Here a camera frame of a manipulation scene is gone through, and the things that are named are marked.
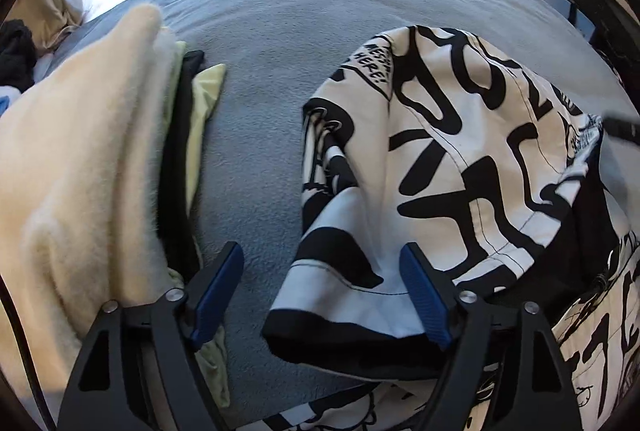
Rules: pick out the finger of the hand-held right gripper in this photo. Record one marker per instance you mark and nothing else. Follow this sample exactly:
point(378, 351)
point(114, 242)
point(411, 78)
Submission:
point(622, 128)

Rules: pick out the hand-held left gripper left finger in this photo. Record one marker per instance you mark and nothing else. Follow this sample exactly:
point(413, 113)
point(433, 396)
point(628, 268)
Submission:
point(220, 296)

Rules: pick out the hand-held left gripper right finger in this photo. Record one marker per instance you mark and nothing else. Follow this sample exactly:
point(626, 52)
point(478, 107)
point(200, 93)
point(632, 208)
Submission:
point(425, 306)

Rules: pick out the black and white printed garment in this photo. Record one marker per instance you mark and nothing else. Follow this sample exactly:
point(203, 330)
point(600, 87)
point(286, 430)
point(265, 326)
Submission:
point(475, 161)

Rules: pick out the black folded garment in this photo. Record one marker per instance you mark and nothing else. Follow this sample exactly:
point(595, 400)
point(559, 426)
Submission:
point(177, 191)

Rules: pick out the light green garment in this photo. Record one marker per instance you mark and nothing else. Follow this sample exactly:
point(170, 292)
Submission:
point(202, 111)

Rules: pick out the cream fluffy garment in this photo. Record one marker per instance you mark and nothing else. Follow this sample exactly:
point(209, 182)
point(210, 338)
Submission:
point(75, 161)

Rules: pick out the grey blanket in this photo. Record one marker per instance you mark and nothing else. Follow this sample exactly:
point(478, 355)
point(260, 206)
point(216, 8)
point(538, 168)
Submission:
point(280, 61)

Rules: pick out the black cloth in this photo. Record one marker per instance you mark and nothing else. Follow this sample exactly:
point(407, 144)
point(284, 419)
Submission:
point(15, 53)

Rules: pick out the beige curtain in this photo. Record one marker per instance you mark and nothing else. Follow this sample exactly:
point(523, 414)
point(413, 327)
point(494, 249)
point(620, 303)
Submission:
point(47, 6)

